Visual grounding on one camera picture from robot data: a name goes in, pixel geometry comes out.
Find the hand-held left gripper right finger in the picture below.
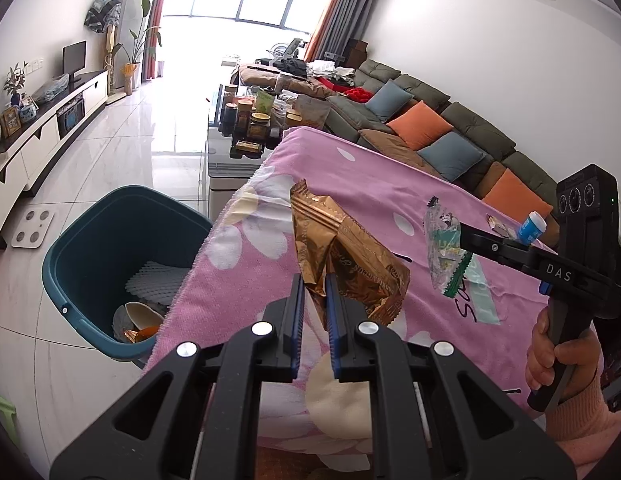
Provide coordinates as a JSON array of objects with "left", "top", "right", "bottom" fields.
[{"left": 325, "top": 274, "right": 576, "bottom": 480}]

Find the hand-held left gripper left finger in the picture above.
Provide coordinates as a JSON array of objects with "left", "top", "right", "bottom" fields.
[{"left": 49, "top": 274, "right": 306, "bottom": 480}]

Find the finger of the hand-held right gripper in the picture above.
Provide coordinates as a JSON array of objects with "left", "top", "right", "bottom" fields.
[{"left": 458, "top": 222, "right": 536, "bottom": 268}]

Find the clear green printed wrapper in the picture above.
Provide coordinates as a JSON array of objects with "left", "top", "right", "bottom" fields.
[{"left": 423, "top": 196, "right": 479, "bottom": 296}]

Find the gold foil snack wrapper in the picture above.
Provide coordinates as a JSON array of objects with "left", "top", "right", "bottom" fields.
[{"left": 289, "top": 180, "right": 412, "bottom": 328}]

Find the large white foam net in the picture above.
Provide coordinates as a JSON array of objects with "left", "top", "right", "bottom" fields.
[{"left": 124, "top": 260, "right": 191, "bottom": 308}]

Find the orange peel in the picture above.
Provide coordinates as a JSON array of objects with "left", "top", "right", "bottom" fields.
[{"left": 123, "top": 325, "right": 161, "bottom": 345}]

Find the white paper cup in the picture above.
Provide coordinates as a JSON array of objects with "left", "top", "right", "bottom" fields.
[{"left": 113, "top": 301, "right": 165, "bottom": 343}]

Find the teal plastic bin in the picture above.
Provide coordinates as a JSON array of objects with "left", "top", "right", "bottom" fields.
[{"left": 42, "top": 185, "right": 214, "bottom": 362}]

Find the person's right forearm pink sleeve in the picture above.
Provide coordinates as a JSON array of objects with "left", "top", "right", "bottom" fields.
[{"left": 543, "top": 375, "right": 621, "bottom": 480}]

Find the person's right hand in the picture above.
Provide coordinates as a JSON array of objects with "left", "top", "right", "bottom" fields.
[{"left": 525, "top": 305, "right": 604, "bottom": 401}]

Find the small brown snack packet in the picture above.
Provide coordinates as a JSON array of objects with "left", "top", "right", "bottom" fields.
[{"left": 485, "top": 214, "right": 517, "bottom": 239}]

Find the blue cup with white lid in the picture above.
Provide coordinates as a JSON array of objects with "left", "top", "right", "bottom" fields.
[{"left": 517, "top": 211, "right": 547, "bottom": 247}]

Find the orange cushion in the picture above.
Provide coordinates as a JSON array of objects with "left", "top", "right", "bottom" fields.
[
  {"left": 385, "top": 100, "right": 454, "bottom": 152},
  {"left": 481, "top": 167, "right": 554, "bottom": 225}
]

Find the blue grey cushion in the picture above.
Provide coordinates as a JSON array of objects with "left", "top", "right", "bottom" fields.
[
  {"left": 417, "top": 131, "right": 486, "bottom": 183},
  {"left": 365, "top": 80, "right": 415, "bottom": 122}
]

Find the dark furniture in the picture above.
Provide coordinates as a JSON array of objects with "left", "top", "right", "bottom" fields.
[{"left": 601, "top": 240, "right": 621, "bottom": 411}]

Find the green brown sofa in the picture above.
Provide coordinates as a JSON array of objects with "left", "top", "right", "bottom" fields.
[{"left": 230, "top": 58, "right": 566, "bottom": 241}]

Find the pink floral blanket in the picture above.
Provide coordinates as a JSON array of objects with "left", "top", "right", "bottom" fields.
[{"left": 143, "top": 126, "right": 561, "bottom": 466}]

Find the glass coffee table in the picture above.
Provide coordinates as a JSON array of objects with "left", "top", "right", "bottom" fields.
[{"left": 206, "top": 85, "right": 291, "bottom": 193}]

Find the group of jars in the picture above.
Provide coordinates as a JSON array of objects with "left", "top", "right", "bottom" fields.
[{"left": 218, "top": 82, "right": 311, "bottom": 158}]

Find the brown paper snack bag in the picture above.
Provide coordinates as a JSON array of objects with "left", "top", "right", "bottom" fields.
[{"left": 294, "top": 96, "right": 331, "bottom": 131}]

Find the brown cardboard box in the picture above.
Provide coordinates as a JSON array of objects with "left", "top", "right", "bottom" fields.
[{"left": 343, "top": 39, "right": 369, "bottom": 68}]

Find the white clothes pile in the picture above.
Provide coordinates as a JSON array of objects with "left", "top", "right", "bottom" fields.
[{"left": 308, "top": 60, "right": 354, "bottom": 81}]

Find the black clothes pile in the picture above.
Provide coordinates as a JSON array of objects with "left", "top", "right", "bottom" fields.
[{"left": 270, "top": 57, "right": 308, "bottom": 76}]

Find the orange grey curtain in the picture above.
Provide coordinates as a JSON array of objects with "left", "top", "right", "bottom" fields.
[
  {"left": 140, "top": 0, "right": 176, "bottom": 81},
  {"left": 303, "top": 0, "right": 379, "bottom": 63}
]

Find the white floor fan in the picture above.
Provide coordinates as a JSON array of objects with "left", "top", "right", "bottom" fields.
[{"left": 268, "top": 40, "right": 304, "bottom": 58}]

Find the white bathroom scale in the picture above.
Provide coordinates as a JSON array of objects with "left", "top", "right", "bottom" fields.
[{"left": 10, "top": 208, "right": 56, "bottom": 251}]

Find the tall leafy potted plant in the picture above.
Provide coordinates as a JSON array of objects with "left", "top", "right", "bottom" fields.
[{"left": 113, "top": 0, "right": 162, "bottom": 96}]

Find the green plastic stool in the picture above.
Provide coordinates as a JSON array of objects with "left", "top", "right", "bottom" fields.
[{"left": 0, "top": 389, "right": 16, "bottom": 433}]

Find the white black TV cabinet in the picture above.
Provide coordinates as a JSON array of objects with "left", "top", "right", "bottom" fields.
[{"left": 0, "top": 70, "right": 111, "bottom": 248}]

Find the black monitor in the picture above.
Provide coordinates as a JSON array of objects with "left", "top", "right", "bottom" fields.
[{"left": 62, "top": 41, "right": 88, "bottom": 87}]

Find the dark patterned cloth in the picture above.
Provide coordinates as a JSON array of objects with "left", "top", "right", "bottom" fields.
[{"left": 84, "top": 0, "right": 122, "bottom": 36}]

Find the small plant in vase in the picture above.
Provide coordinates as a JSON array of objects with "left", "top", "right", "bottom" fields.
[{"left": 3, "top": 62, "right": 30, "bottom": 107}]

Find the wooden picture frame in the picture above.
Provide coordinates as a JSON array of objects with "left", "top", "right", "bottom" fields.
[{"left": 0, "top": 106, "right": 22, "bottom": 138}]

